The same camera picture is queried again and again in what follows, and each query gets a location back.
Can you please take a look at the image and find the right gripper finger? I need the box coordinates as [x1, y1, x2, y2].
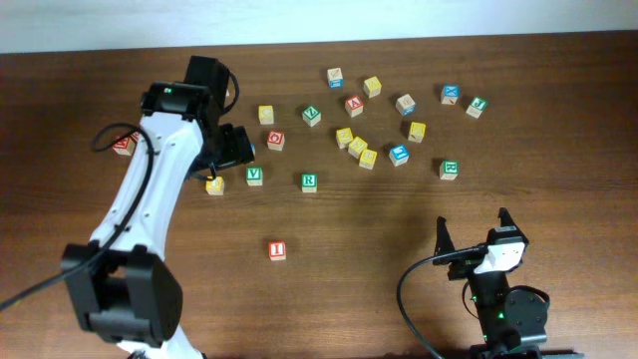
[434, 216, 455, 255]
[497, 207, 517, 230]

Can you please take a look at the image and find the yellow C block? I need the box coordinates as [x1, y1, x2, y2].
[258, 105, 274, 125]

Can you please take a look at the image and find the green r block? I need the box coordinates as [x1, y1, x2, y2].
[301, 174, 318, 192]
[440, 160, 460, 180]

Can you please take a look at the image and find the red letter I block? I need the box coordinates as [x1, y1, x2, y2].
[268, 241, 287, 261]

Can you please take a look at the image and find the red A block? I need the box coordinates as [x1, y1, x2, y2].
[345, 96, 364, 118]

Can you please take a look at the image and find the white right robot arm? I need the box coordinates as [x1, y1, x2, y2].
[434, 207, 584, 359]

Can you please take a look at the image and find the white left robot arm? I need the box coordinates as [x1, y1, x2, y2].
[61, 56, 254, 358]

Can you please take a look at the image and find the green V block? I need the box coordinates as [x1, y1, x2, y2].
[246, 167, 263, 186]

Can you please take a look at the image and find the red O block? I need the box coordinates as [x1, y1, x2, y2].
[267, 131, 285, 152]

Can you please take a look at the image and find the yellow O block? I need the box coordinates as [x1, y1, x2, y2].
[205, 177, 225, 195]

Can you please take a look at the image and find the green Z block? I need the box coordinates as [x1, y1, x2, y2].
[302, 106, 321, 127]

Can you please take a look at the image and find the blue I block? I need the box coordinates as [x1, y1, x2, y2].
[389, 145, 410, 167]

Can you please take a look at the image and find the red M block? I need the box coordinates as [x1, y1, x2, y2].
[112, 137, 136, 156]

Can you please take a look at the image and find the yellow block cluster left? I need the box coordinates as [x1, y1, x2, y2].
[336, 128, 354, 149]

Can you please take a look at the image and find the yellow block cluster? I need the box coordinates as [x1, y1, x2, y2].
[348, 137, 368, 160]
[336, 128, 354, 149]
[359, 149, 378, 170]

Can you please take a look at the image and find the yellow block right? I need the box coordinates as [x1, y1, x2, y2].
[408, 122, 427, 143]

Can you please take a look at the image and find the yellow block cluster bottom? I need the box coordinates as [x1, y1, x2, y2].
[359, 149, 378, 170]

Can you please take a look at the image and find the green J block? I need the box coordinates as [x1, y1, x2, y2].
[466, 97, 488, 119]

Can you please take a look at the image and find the blue side block top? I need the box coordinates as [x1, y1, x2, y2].
[327, 68, 344, 89]

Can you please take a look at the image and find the yellow block cluster middle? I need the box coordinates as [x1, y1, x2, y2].
[348, 137, 368, 160]

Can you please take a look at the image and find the blue X block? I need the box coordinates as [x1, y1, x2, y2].
[441, 85, 460, 105]

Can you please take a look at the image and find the blue D side block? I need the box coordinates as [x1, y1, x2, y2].
[396, 94, 416, 116]

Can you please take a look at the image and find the yellow block top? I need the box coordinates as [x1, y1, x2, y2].
[363, 76, 382, 98]

